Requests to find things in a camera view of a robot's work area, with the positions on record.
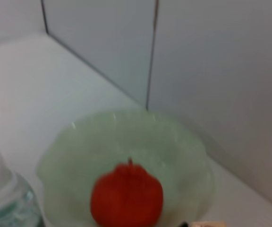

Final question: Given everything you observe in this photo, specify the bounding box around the red orange fruit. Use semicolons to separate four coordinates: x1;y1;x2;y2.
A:
90;157;164;227

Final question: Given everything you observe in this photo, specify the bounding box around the clear green-label water bottle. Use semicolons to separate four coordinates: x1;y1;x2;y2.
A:
0;142;43;227

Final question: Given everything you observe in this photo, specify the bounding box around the pale green glass fruit plate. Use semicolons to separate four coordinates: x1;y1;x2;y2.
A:
36;110;216;227

